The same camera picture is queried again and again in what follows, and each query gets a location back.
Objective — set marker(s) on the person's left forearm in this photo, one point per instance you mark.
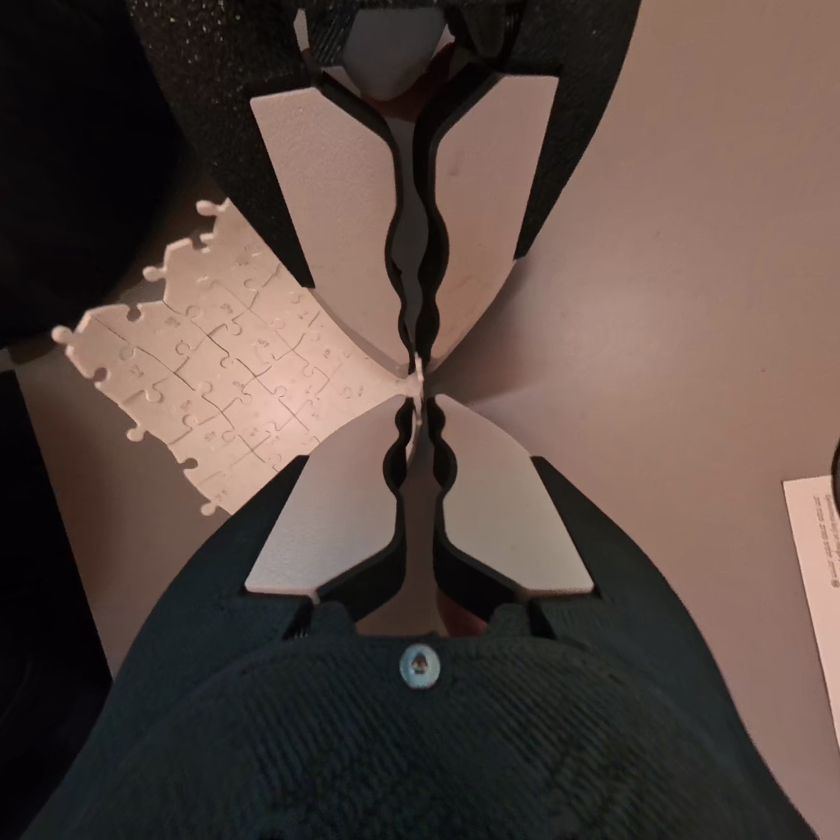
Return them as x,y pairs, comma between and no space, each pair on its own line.
65,131

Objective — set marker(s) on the black round stand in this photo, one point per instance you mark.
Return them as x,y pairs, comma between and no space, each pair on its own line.
836,466

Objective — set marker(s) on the partly built white puzzle ball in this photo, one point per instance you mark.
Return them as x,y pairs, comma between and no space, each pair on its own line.
229,380

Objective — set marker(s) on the person's right hand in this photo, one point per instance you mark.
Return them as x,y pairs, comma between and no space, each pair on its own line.
459,613

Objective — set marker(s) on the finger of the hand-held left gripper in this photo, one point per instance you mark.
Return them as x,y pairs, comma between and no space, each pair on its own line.
328,197
485,184

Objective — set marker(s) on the person's black clothing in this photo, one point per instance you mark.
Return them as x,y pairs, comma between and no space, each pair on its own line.
39,623

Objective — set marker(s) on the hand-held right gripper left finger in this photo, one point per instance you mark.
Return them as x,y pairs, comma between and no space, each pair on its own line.
328,518

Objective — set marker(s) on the white printed paper leaflet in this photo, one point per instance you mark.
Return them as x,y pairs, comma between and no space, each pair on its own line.
817,590

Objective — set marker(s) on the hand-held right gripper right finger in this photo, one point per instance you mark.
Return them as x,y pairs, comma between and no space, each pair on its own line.
505,518

